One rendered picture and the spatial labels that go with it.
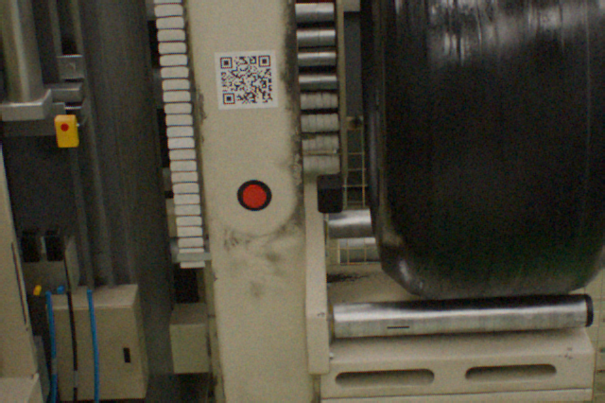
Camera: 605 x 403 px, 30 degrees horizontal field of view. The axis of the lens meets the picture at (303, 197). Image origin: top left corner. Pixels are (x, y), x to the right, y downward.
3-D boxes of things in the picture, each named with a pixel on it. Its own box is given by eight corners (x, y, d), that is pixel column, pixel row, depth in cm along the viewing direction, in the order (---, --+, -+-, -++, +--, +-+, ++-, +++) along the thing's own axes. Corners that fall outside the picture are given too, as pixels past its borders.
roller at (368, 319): (325, 344, 150) (324, 315, 148) (325, 325, 154) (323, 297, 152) (593, 334, 150) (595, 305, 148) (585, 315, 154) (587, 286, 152)
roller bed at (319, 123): (230, 183, 192) (216, 9, 179) (233, 148, 205) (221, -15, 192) (348, 178, 192) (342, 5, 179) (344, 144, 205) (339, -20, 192)
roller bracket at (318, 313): (308, 377, 148) (305, 312, 144) (305, 236, 184) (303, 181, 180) (334, 376, 148) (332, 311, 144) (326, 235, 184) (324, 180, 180)
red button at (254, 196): (243, 208, 150) (241, 187, 149) (244, 202, 151) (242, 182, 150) (266, 207, 150) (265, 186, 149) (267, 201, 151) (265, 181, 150)
